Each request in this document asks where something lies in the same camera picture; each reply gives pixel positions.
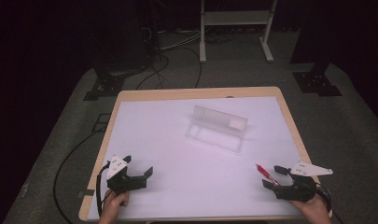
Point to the clear plastic pencil case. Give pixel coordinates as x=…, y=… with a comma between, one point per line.
x=217, y=129

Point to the white table mat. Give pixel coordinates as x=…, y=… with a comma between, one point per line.
x=189, y=174

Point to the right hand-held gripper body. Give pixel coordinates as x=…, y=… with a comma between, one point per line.
x=297, y=191

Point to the black square floor frame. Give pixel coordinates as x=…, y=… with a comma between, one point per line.
x=100, y=123

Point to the person's left hand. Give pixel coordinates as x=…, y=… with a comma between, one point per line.
x=113, y=202

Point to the black stand with flat base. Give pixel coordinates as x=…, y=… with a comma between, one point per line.
x=107, y=84
x=317, y=82

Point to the black tape strip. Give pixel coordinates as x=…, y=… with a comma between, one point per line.
x=86, y=193

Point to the white metal stand frame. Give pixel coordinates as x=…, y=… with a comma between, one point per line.
x=236, y=17

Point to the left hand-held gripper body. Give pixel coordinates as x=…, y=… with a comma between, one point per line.
x=123, y=183

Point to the person's right hand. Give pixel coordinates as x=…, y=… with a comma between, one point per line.
x=315, y=207

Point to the red pen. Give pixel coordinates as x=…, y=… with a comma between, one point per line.
x=264, y=172

